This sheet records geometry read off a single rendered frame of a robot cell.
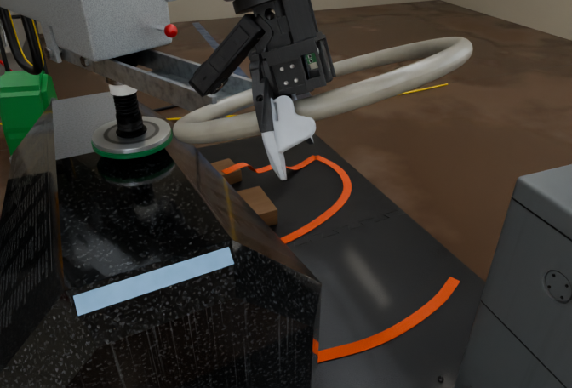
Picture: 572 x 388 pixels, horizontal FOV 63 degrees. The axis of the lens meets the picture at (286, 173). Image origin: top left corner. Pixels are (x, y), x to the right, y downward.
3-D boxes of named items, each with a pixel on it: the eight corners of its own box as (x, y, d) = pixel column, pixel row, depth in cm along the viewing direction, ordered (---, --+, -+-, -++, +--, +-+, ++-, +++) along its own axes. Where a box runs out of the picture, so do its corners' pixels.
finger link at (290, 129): (317, 163, 47) (307, 83, 50) (263, 175, 49) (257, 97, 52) (325, 172, 50) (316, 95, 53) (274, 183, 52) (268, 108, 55)
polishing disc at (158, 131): (175, 146, 126) (174, 142, 126) (91, 159, 121) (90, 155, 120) (166, 116, 144) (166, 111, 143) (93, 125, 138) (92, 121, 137)
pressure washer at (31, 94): (25, 154, 301) (-21, 15, 256) (82, 150, 306) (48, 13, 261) (8, 183, 271) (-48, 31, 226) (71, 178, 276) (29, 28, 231)
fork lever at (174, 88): (43, 59, 130) (38, 42, 127) (107, 45, 142) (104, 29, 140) (199, 127, 89) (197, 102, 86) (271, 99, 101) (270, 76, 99)
